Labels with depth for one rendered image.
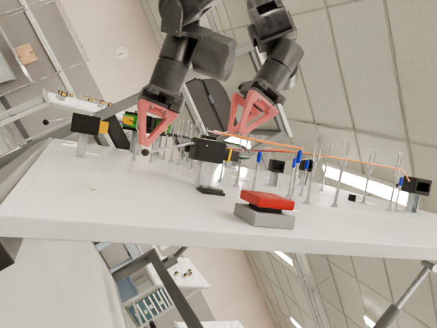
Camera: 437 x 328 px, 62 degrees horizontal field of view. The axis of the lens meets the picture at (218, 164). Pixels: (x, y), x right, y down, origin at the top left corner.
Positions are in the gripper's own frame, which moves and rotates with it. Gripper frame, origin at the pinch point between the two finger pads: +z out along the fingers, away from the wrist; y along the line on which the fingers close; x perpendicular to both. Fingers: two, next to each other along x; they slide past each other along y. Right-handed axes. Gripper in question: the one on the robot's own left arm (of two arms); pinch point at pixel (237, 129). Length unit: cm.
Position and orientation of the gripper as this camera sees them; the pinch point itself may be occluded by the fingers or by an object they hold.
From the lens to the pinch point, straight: 70.1
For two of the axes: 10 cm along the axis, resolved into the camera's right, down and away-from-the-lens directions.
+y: -3.3, -1.3, 9.3
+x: -7.7, -5.4, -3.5
